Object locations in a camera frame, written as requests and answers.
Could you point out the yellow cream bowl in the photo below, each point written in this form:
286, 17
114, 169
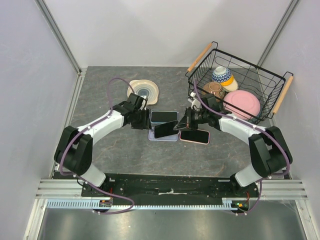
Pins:
230, 85

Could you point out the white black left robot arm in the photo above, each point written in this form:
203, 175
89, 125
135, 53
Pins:
74, 151

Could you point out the brown ceramic bowl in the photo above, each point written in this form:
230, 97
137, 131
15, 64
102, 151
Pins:
215, 89

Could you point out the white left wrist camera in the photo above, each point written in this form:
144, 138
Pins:
144, 102

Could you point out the lilac phone case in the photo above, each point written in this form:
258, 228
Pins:
170, 138

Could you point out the pink plate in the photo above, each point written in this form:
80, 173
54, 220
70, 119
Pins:
242, 103

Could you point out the blue patterned bowl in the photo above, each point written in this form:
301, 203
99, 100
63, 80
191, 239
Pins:
221, 74

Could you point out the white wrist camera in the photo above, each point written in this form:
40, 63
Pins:
144, 102
195, 103

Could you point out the black wire basket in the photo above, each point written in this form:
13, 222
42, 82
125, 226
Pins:
269, 88

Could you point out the pink phone case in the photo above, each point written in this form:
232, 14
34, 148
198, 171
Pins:
194, 137

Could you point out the light blue phone case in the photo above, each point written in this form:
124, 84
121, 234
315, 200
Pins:
163, 112

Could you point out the green-edged black phone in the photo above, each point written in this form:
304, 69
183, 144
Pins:
163, 116

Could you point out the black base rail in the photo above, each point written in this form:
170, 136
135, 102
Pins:
174, 190

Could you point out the cream silicone lid plate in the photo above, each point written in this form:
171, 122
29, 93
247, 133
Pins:
144, 87

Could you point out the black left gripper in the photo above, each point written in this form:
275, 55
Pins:
145, 123

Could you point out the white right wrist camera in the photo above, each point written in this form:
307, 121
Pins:
195, 103

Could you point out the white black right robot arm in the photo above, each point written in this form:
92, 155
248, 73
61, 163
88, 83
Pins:
269, 152

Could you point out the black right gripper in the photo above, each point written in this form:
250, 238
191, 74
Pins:
187, 121

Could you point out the grey slotted cable duct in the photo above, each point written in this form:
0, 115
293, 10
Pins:
100, 205

